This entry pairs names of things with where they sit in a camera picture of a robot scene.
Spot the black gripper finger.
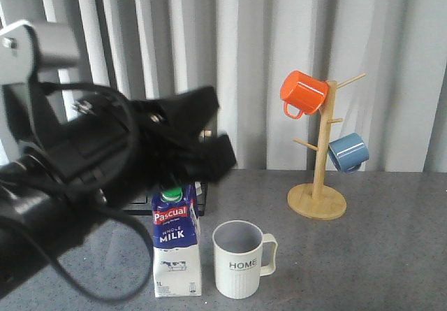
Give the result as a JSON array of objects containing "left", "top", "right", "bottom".
[
  {"left": 139, "top": 86, "right": 219, "bottom": 143},
  {"left": 170, "top": 134, "right": 237, "bottom": 185}
]

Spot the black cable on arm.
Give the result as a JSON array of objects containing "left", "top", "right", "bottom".
[{"left": 0, "top": 80, "right": 155, "bottom": 304}]

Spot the wooden mug tree stand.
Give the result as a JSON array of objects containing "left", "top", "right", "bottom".
[{"left": 287, "top": 73, "right": 366, "bottom": 220}]

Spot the black metal mug rack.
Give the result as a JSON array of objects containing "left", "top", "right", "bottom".
[{"left": 124, "top": 129, "right": 212, "bottom": 217}]

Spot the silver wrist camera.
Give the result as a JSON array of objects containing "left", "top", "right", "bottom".
[{"left": 1, "top": 20, "right": 80, "bottom": 85}]

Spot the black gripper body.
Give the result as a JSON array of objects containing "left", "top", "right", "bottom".
[{"left": 20, "top": 91, "right": 190, "bottom": 205}]

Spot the white HOME mug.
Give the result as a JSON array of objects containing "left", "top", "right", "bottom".
[{"left": 212, "top": 220, "right": 278, "bottom": 299}]

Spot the orange enamel mug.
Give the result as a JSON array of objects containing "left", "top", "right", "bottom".
[{"left": 280, "top": 71, "right": 329, "bottom": 119}]

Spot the Pascual whole milk carton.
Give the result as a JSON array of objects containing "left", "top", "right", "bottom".
[{"left": 152, "top": 185, "right": 202, "bottom": 298}]

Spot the blue enamel mug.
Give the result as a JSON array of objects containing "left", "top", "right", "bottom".
[{"left": 328, "top": 133, "right": 369, "bottom": 173}]

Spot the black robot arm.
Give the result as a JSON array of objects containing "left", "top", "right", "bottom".
[{"left": 1, "top": 84, "right": 236, "bottom": 304}]

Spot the grey pleated curtain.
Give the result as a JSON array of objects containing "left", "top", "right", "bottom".
[{"left": 1, "top": 0, "right": 446, "bottom": 172}]

